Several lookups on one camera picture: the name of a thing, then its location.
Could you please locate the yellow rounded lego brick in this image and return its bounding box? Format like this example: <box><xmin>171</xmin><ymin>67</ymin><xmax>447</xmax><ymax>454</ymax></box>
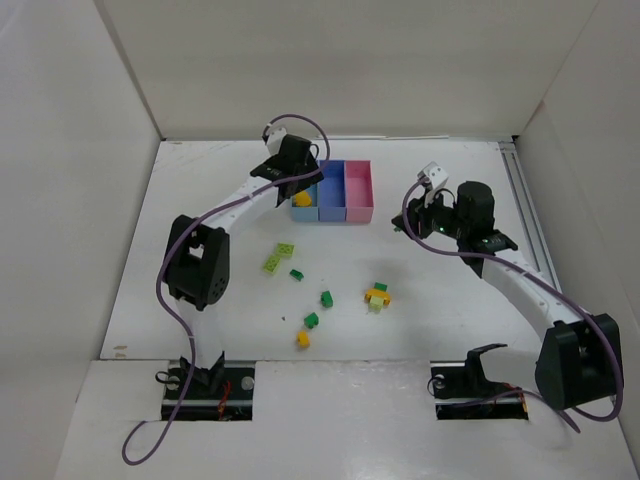
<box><xmin>293</xmin><ymin>191</ymin><xmax>313</xmax><ymax>208</ymax></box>

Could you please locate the yellow arch lego brick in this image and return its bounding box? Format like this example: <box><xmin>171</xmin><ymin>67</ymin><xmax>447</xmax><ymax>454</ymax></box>
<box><xmin>364</xmin><ymin>288</ymin><xmax>391</xmax><ymax>307</ymax></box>

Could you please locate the light green lego brick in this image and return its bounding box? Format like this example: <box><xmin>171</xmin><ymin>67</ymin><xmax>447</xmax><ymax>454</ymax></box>
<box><xmin>262</xmin><ymin>254</ymin><xmax>282</xmax><ymax>275</ymax></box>
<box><xmin>368</xmin><ymin>295</ymin><xmax>385</xmax><ymax>313</ymax></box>
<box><xmin>274</xmin><ymin>243</ymin><xmax>295</xmax><ymax>259</ymax></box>

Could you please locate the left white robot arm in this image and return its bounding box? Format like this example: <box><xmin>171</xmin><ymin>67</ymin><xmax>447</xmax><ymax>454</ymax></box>
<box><xmin>156</xmin><ymin>128</ymin><xmax>324</xmax><ymax>397</ymax></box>

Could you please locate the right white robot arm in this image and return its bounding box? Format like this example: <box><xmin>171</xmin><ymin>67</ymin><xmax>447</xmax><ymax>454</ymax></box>
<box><xmin>392</xmin><ymin>181</ymin><xmax>624</xmax><ymax>422</ymax></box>

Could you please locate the light blue container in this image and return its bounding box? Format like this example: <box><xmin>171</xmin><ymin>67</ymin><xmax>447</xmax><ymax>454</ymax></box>
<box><xmin>288</xmin><ymin>158</ymin><xmax>319</xmax><ymax>223</ymax></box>

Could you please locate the pink container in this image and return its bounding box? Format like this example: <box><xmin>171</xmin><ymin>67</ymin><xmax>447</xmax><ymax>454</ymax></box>
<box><xmin>345</xmin><ymin>160</ymin><xmax>374</xmax><ymax>224</ymax></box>

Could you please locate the small dark green lego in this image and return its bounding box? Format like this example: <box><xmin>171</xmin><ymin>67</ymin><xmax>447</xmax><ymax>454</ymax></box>
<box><xmin>289</xmin><ymin>269</ymin><xmax>304</xmax><ymax>281</ymax></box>

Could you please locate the small yellow lego brick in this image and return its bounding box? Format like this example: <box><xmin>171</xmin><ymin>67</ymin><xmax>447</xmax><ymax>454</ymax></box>
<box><xmin>296</xmin><ymin>331</ymin><xmax>311</xmax><ymax>349</ymax></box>

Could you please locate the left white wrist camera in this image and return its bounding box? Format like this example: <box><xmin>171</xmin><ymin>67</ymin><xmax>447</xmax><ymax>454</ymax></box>
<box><xmin>262</xmin><ymin>124</ymin><xmax>288</xmax><ymax>156</ymax></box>

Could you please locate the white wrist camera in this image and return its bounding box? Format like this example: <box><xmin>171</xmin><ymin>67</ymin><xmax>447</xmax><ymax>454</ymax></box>
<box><xmin>418</xmin><ymin>162</ymin><xmax>449</xmax><ymax>206</ymax></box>
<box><xmin>262</xmin><ymin>124</ymin><xmax>288</xmax><ymax>156</ymax></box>

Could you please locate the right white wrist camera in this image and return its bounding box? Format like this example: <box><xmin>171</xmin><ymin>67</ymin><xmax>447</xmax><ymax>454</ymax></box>
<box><xmin>418</xmin><ymin>162</ymin><xmax>449</xmax><ymax>206</ymax></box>

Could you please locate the aluminium rail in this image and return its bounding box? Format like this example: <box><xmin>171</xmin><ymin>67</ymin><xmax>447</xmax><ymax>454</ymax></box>
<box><xmin>498</xmin><ymin>141</ymin><xmax>562</xmax><ymax>291</ymax></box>

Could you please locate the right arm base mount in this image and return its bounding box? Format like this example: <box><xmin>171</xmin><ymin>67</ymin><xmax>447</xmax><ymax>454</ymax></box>
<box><xmin>427</xmin><ymin>343</ymin><xmax>529</xmax><ymax>421</ymax></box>

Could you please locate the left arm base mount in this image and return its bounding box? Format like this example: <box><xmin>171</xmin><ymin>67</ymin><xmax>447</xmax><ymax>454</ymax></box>
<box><xmin>155</xmin><ymin>355</ymin><xmax>256</xmax><ymax>422</ymax></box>

